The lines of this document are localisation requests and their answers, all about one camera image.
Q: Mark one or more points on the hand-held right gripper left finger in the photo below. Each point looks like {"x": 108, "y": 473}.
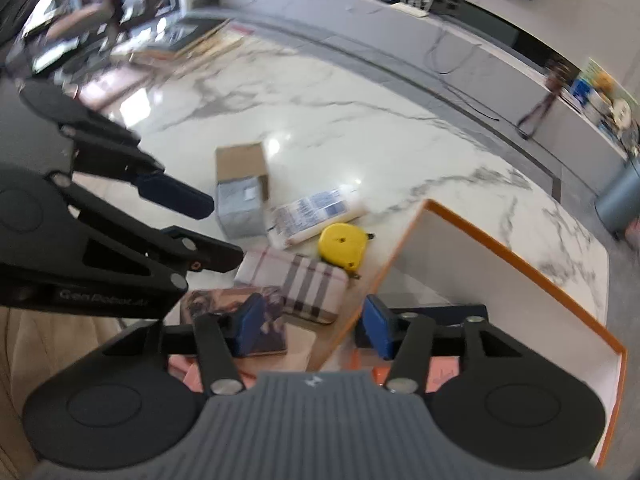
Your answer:
{"x": 250, "y": 327}

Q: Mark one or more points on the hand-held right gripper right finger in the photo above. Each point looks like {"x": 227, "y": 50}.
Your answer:
{"x": 376, "y": 327}

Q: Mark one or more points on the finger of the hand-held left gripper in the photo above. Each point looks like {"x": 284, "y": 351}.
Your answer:
{"x": 205, "y": 257}
{"x": 175, "y": 197}

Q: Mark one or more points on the clear plastic box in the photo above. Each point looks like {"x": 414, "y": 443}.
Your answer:
{"x": 240, "y": 212}

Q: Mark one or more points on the printed picture book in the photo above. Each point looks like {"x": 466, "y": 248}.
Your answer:
{"x": 215, "y": 305}

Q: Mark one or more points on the plaid wallet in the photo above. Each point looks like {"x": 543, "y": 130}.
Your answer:
{"x": 305, "y": 280}

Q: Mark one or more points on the brown cardboard piece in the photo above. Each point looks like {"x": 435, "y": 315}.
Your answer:
{"x": 240, "y": 160}

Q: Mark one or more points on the yellow tape measure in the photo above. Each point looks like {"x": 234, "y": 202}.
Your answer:
{"x": 342, "y": 245}

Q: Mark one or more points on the white printed tube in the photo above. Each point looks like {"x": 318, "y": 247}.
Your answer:
{"x": 315, "y": 212}

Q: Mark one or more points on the black hardcover book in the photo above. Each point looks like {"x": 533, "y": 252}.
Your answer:
{"x": 175, "y": 35}

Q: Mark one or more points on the stack of books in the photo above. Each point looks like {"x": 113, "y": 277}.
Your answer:
{"x": 220, "y": 40}

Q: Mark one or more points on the grey-blue trash bin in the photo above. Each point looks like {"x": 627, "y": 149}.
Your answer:
{"x": 620, "y": 200}

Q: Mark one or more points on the colourful boxes on cabinet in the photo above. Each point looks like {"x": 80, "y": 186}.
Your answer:
{"x": 600, "y": 95}

